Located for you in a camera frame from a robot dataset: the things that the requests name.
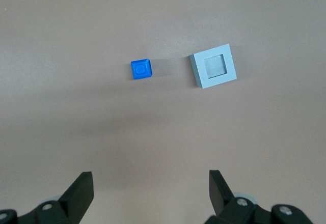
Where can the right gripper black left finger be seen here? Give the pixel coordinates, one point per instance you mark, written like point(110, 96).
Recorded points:
point(74, 198)

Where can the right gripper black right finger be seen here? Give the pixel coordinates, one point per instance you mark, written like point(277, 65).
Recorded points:
point(221, 198)

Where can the blue square plastic part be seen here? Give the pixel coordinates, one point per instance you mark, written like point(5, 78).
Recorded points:
point(141, 69)

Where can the gray square base block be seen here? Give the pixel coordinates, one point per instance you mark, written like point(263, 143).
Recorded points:
point(229, 63)

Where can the brown table cover sheet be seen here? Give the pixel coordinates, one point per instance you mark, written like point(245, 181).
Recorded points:
point(76, 107)

